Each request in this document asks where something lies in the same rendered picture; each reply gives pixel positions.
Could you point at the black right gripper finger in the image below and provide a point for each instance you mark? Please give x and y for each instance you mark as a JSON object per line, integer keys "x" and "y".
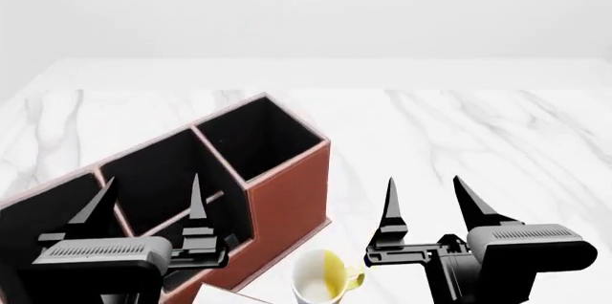
{"x": 393, "y": 211}
{"x": 475, "y": 207}

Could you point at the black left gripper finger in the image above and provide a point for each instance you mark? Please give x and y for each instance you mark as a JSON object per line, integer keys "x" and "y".
{"x": 93, "y": 212}
{"x": 196, "y": 207}

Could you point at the white book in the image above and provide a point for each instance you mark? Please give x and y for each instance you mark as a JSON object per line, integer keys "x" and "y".
{"x": 217, "y": 295}

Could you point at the brown leather desk caddy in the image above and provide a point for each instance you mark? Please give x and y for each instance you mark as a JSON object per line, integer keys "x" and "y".
{"x": 287, "y": 203}

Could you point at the white and yellow mug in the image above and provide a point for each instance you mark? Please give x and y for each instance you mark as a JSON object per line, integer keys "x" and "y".
{"x": 313, "y": 279}

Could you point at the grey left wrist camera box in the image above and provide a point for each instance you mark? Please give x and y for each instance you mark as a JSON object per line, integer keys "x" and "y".
{"x": 100, "y": 257}

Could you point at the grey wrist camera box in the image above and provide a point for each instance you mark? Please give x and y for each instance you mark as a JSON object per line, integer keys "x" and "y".
{"x": 531, "y": 246}
{"x": 100, "y": 257}

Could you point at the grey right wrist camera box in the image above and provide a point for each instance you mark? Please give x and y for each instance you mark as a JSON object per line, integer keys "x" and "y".
{"x": 531, "y": 246}

